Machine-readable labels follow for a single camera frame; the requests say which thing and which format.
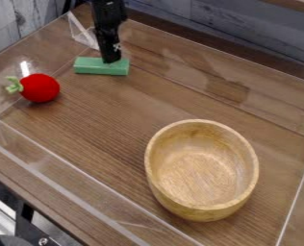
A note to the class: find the green rectangular block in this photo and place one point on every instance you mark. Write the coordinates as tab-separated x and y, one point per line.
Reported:
89	65

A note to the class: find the light wooden bowl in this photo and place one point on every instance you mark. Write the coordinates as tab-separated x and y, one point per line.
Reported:
203	169

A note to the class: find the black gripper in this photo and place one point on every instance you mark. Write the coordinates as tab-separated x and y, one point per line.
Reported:
109	14

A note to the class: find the black metal table leg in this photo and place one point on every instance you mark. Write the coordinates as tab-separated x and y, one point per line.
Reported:
26	230

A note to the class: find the clear acrylic corner bracket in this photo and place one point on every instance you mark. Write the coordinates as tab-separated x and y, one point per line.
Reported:
81	34

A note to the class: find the red plush tomato toy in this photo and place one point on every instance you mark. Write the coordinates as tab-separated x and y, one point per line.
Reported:
38	87

